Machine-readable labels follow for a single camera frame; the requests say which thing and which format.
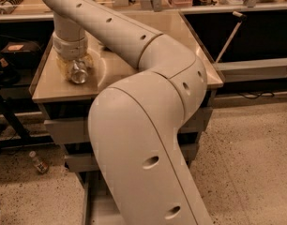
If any dark bag on shelf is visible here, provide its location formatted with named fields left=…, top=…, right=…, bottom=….
left=0, top=41, right=40, bottom=69

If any grey middle drawer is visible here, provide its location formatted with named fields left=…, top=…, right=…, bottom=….
left=65, top=142, right=199, bottom=173

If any silver blue redbull can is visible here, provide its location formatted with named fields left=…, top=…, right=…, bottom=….
left=68, top=60, right=88, bottom=84

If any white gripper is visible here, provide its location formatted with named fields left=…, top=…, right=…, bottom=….
left=53, top=33, right=94, bottom=81

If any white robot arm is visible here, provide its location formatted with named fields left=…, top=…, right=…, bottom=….
left=43, top=0, right=212, bottom=225

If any grey drawer cabinet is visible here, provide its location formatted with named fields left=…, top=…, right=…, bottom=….
left=28, top=10, right=225, bottom=225

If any grey open bottom drawer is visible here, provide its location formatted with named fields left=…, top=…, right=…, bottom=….
left=82, top=172, right=126, bottom=225

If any plastic bottle on floor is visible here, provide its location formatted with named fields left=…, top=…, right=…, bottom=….
left=29, top=151, right=49, bottom=173

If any grey metal bench rail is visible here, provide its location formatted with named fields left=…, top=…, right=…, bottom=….
left=215, top=58, right=287, bottom=83

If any grey top drawer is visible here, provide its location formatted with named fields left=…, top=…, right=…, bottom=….
left=44, top=107, right=213, bottom=144

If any white pole black tip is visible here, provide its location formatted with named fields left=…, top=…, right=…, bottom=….
left=215, top=11, right=247, bottom=63

